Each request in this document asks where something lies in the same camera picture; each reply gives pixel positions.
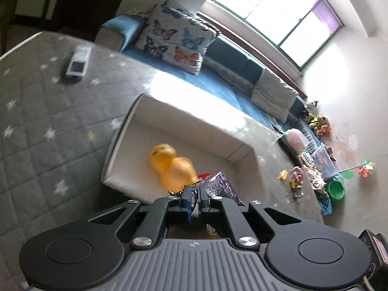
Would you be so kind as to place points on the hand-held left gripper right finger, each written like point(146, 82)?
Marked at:
point(203, 203)

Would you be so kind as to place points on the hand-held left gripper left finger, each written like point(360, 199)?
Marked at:
point(186, 198)

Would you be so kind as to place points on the large orange rubber duck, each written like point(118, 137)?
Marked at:
point(180, 172)

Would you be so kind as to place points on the red balloon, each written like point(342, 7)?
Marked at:
point(205, 175)

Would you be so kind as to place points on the small orange rubber duck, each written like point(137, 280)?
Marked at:
point(162, 156)

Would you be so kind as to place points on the dark grey cardboard box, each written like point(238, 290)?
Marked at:
point(182, 124)

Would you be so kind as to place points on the clear plastic food container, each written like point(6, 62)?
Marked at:
point(294, 141)

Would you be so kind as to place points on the green plastic bowl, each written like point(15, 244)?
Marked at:
point(336, 190)

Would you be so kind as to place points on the colourful pinwheel toy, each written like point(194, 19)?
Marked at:
point(365, 168)

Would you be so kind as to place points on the small grey toy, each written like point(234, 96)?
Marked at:
point(298, 193)

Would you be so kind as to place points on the small yellow toy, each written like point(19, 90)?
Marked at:
point(283, 175)

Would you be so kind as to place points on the clear storage box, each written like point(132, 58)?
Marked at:
point(322, 162)

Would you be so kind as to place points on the yellow toy car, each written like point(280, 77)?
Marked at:
point(293, 184)

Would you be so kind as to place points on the orange plush toys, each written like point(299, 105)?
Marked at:
point(319, 125)

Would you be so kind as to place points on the light grey cushion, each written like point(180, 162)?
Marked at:
point(272, 95)

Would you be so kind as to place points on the blue sofa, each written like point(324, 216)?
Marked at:
point(224, 66)

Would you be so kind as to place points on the white and black plush toy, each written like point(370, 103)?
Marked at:
point(310, 106)

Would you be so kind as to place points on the butterfly print pillow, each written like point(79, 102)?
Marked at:
point(169, 39)
point(200, 24)

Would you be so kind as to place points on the grey star quilted mattress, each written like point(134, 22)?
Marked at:
point(45, 121)

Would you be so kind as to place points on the silver remote control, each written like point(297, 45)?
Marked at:
point(77, 63)

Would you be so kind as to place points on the window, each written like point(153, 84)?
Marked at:
point(266, 12)

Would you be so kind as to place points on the dark wooden door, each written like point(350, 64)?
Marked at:
point(91, 0)

